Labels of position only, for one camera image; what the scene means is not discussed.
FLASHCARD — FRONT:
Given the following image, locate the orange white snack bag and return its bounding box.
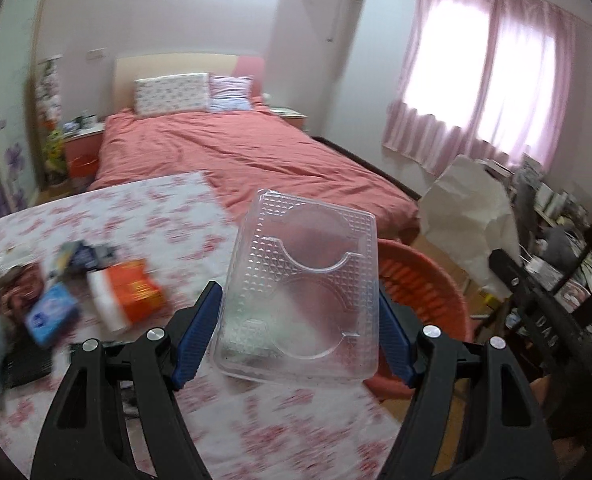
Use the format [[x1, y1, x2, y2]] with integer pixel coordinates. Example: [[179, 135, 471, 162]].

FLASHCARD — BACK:
[[87, 259, 167, 333]]

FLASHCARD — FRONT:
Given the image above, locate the clear plastic tray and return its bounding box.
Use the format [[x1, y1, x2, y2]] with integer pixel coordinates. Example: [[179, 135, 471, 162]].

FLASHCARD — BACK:
[[210, 190, 380, 387]]

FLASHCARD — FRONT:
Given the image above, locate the blue tissue pack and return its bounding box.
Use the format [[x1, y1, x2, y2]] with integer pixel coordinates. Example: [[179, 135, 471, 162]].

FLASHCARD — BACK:
[[25, 283, 79, 348]]

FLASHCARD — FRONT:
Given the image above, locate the black mesh mat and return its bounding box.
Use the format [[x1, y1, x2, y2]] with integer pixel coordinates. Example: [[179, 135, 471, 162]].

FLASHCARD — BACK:
[[2, 335, 53, 389]]

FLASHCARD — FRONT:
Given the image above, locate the cluttered desk shelf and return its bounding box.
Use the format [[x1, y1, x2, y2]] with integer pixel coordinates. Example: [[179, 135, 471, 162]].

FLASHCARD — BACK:
[[512, 155, 590, 312]]

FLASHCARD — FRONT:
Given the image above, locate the orange plastic laundry basket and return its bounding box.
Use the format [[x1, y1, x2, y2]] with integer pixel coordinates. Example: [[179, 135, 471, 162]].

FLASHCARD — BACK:
[[363, 237, 475, 402]]

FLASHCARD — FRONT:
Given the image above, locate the pink floral tablecloth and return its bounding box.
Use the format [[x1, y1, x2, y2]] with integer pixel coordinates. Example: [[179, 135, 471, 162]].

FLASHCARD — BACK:
[[0, 172, 398, 479]]

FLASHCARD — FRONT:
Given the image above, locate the navy yellow small wrapper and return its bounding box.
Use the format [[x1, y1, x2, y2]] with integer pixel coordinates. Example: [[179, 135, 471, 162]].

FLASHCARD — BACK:
[[50, 240, 118, 278]]

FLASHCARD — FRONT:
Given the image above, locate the white paper bag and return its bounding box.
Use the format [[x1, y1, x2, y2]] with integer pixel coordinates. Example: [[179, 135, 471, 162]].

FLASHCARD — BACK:
[[418, 155, 520, 300]]

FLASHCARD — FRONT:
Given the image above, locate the brown knitted scrunchie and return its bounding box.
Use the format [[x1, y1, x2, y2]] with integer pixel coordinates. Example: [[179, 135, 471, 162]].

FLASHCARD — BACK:
[[0, 262, 44, 324]]

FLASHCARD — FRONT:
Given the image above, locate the pink left nightstand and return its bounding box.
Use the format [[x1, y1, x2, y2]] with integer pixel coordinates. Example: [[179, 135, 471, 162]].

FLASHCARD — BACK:
[[64, 122, 105, 179]]

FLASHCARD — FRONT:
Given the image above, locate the pink nightstand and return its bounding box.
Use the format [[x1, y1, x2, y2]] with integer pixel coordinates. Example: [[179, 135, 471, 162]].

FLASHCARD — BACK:
[[269, 106, 307, 131], [64, 122, 105, 179]]

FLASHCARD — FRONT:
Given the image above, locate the bed with coral duvet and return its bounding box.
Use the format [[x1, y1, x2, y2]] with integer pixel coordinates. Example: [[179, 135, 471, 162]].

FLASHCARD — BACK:
[[92, 53, 420, 244]]

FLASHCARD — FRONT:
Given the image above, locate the stuffed toys hanging column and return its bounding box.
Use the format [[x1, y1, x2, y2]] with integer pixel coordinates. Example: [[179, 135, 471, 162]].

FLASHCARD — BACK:
[[34, 56, 67, 186]]

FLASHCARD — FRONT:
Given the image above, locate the pink right nightstand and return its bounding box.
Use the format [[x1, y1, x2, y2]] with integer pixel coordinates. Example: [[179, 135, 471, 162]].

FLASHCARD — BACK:
[[269, 106, 307, 131]]

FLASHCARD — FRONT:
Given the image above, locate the floral sliding wardrobe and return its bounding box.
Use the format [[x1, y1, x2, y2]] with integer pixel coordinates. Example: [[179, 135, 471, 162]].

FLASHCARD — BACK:
[[0, 4, 38, 218]]

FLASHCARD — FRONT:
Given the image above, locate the striped pink pillow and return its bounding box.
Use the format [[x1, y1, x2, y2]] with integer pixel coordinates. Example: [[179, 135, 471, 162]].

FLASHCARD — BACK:
[[208, 75, 254, 113]]

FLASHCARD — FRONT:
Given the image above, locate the white floral pillow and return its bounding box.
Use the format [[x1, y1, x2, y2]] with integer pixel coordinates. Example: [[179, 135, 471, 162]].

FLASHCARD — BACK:
[[134, 73, 210, 117]]

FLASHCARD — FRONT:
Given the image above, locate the pink window curtain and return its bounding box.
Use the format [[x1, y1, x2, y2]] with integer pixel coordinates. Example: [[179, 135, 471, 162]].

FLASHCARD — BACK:
[[383, 0, 577, 176]]

